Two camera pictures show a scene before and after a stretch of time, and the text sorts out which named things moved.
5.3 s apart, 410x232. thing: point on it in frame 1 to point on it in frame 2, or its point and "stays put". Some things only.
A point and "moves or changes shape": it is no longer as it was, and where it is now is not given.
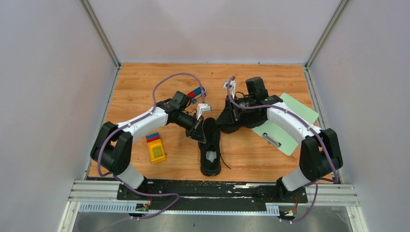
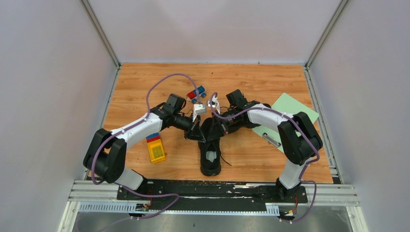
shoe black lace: x=223 y=161 moves or changes shape
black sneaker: x=210 y=152 stays put
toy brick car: x=193 y=94 stays put
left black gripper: x=196 y=132 stays put
